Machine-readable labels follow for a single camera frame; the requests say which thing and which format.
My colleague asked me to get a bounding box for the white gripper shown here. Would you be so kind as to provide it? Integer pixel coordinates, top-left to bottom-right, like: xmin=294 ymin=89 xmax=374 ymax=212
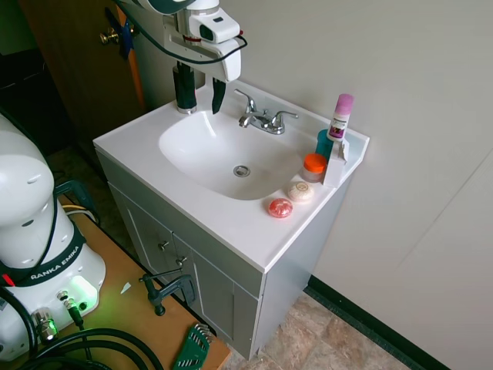
xmin=162 ymin=22 xmax=243 ymax=116

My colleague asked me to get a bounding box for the chrome sink faucet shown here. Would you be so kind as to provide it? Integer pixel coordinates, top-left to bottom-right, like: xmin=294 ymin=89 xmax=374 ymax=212
xmin=237 ymin=109 xmax=287 ymax=136

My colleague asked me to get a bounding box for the blue tape strip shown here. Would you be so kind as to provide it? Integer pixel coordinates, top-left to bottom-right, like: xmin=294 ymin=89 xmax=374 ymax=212
xmin=105 ymin=6 xmax=135 ymax=60

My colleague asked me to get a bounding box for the brass door knob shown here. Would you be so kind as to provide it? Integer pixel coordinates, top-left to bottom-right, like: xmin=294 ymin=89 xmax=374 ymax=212
xmin=99 ymin=27 xmax=119 ymax=48

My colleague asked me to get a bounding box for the brown wooden door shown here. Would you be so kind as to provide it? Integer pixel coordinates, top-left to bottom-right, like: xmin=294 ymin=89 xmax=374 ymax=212
xmin=21 ymin=0 xmax=146 ymax=157

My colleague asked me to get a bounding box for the teal plastic cup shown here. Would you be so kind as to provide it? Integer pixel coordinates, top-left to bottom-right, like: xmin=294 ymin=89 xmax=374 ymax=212
xmin=316 ymin=129 xmax=340 ymax=163

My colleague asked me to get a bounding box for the orange lid clear jar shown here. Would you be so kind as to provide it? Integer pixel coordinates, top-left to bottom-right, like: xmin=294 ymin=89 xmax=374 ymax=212
xmin=300 ymin=153 xmax=328 ymax=183

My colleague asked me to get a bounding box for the white sink countertop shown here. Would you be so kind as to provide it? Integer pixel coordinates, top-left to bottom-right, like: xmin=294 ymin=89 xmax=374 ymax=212
xmin=92 ymin=78 xmax=371 ymax=275

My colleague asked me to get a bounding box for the red round soap bar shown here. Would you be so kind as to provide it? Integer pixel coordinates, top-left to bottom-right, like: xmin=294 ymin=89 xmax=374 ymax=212
xmin=267 ymin=197 xmax=295 ymax=219

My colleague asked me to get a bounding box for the cream round soap bar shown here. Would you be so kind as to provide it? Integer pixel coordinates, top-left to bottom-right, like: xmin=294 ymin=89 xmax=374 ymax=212
xmin=286 ymin=180 xmax=315 ymax=203

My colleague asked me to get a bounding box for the pink white deodorant stick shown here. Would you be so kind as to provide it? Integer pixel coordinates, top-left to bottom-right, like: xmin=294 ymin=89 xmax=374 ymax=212
xmin=327 ymin=93 xmax=356 ymax=143

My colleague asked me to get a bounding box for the white cardboard box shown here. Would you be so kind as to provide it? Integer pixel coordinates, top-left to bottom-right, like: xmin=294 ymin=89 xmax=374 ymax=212
xmin=322 ymin=138 xmax=351 ymax=187

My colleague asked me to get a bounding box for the teal metal clamp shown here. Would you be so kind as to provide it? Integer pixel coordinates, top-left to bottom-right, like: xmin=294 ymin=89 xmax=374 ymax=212
xmin=55 ymin=179 xmax=98 ymax=224

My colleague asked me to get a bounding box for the black metal C-clamp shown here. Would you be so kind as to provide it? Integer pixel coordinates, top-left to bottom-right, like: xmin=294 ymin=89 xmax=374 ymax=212
xmin=139 ymin=269 xmax=196 ymax=318

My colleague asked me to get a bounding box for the grey vanity cabinet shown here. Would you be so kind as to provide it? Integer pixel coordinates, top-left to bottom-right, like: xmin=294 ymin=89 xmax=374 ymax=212
xmin=95 ymin=149 xmax=352 ymax=360

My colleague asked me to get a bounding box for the green hex key set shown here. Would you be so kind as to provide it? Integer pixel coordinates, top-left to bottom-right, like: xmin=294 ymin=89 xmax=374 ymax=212
xmin=170 ymin=323 xmax=213 ymax=370

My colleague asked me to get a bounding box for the chrome faucet lever handle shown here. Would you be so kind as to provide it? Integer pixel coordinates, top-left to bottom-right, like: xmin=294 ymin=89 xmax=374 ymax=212
xmin=233 ymin=89 xmax=258 ymax=116
xmin=269 ymin=110 xmax=300 ymax=130

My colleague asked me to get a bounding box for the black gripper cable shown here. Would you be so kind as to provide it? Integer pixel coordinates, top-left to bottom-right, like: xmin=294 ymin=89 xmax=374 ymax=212
xmin=114 ymin=0 xmax=249 ymax=65

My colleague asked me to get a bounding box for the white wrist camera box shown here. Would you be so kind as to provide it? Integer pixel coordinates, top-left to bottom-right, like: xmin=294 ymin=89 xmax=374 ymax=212
xmin=187 ymin=10 xmax=241 ymax=44

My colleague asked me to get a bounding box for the black thin plug cable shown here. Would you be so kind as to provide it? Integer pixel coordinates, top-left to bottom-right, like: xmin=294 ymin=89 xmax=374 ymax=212
xmin=56 ymin=291 xmax=86 ymax=331

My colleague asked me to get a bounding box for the black thick base cable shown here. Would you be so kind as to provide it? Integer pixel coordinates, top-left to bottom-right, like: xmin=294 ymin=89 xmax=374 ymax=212
xmin=0 ymin=287 xmax=166 ymax=370

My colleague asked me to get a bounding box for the silver cable connector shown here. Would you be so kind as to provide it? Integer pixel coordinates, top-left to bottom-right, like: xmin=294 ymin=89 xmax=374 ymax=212
xmin=30 ymin=307 xmax=59 ymax=345

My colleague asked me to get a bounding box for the black wall baseboard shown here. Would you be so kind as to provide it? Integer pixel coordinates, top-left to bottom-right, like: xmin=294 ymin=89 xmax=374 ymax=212
xmin=303 ymin=274 xmax=461 ymax=370

